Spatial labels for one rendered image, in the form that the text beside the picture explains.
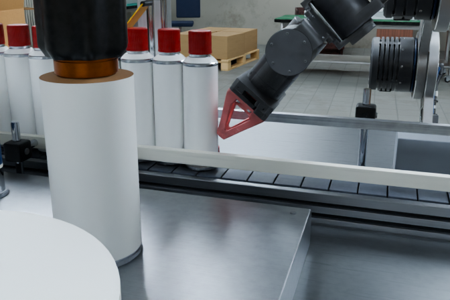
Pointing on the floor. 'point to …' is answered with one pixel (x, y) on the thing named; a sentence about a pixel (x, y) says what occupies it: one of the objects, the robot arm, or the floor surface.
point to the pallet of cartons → (228, 45)
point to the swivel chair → (187, 7)
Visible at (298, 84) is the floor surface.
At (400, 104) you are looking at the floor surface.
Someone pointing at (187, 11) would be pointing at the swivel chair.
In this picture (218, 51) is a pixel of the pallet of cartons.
